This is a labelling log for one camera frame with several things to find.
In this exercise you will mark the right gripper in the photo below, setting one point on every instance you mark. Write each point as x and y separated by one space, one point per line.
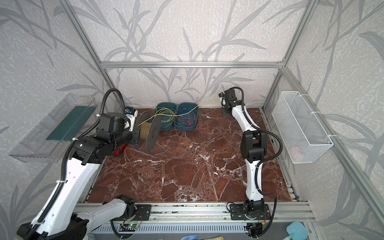
225 109

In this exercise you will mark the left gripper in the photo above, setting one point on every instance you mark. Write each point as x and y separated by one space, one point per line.
134 137

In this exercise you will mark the dark grey foam spool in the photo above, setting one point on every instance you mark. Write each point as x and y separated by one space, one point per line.
149 127

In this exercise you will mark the teal bin with red cables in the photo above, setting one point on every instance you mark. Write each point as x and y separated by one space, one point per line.
186 116

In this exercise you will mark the teal bin with yellow cables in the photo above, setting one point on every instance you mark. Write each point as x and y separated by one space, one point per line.
166 110

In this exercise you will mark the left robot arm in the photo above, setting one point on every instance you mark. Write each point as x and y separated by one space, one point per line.
84 156

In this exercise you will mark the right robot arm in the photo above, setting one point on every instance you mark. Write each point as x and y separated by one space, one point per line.
254 150

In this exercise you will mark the red spray bottle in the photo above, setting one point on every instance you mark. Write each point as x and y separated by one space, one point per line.
120 150

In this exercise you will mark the green circuit board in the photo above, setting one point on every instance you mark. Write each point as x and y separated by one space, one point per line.
130 227

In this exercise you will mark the light blue plastic object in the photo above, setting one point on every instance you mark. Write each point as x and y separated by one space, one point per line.
296 231

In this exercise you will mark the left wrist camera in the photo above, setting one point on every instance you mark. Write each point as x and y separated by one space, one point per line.
130 118

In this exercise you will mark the clear plastic wall shelf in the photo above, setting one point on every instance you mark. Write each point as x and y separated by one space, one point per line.
48 141

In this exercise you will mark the white wire mesh basket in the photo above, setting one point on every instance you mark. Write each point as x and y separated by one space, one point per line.
304 136

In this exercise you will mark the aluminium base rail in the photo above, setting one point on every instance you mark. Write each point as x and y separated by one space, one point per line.
216 212

